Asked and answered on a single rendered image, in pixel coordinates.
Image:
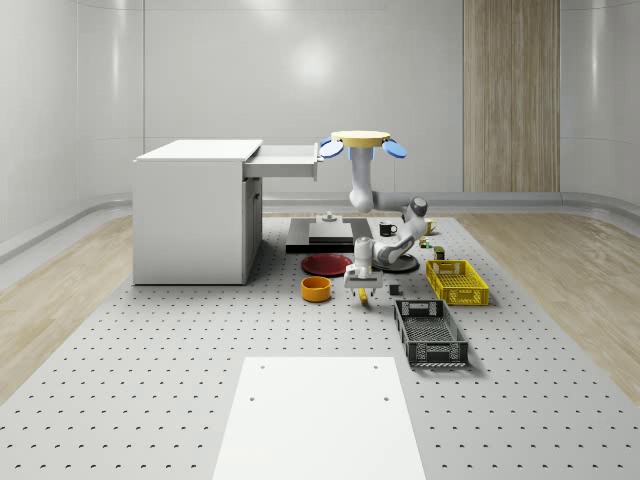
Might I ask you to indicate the black stove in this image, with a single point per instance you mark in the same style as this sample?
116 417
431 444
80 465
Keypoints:
300 235

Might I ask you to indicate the flat-sided can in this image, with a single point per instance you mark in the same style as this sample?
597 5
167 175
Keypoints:
439 253

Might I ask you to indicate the yellow mug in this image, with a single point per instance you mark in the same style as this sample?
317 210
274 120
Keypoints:
431 227

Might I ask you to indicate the black plate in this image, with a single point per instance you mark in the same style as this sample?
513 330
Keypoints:
407 264

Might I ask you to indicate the dark grey basket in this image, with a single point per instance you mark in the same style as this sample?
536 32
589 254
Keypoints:
432 332

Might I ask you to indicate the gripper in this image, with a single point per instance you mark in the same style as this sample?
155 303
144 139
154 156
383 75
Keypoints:
361 280

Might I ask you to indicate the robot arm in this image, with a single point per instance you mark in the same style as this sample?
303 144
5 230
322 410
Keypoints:
361 175

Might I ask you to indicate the puzzle cube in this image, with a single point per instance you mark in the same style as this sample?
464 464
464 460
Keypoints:
425 243

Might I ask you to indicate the banana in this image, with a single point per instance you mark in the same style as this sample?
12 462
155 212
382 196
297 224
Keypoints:
364 300

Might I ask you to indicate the white cabinet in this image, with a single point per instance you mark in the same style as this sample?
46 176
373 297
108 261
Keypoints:
190 220

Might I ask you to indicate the yellow basket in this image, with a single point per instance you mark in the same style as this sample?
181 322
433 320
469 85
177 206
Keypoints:
457 285

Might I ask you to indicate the white drawer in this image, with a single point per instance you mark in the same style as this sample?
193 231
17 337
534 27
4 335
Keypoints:
282 165

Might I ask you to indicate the black mug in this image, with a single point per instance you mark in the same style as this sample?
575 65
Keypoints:
386 229

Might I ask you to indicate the grey cube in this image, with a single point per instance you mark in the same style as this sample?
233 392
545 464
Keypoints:
395 289

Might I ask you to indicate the white board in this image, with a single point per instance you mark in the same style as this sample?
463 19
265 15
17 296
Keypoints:
320 420

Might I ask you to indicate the red plate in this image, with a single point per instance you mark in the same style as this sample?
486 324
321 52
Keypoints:
325 264

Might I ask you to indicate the yellow bowl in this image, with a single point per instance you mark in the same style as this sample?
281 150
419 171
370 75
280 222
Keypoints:
316 290

